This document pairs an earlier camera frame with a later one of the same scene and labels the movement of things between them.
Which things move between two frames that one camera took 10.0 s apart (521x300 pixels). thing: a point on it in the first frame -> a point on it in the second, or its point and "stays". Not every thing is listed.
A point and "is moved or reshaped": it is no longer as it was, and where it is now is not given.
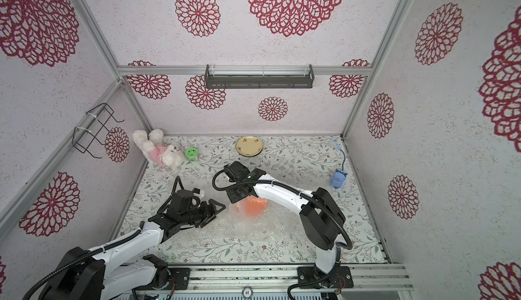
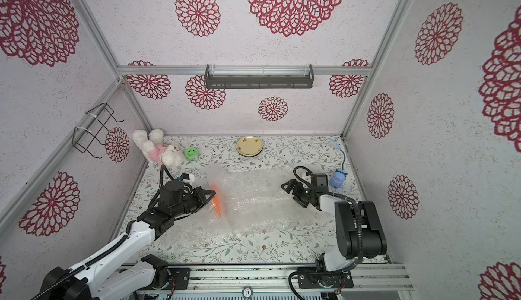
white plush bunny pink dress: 152,146 stays
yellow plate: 249,146 stays
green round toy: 191,153 stays
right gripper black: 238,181 -> 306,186
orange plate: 253,207 is moved or reshaped
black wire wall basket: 98,117 stays
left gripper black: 209,214 -> 199,193
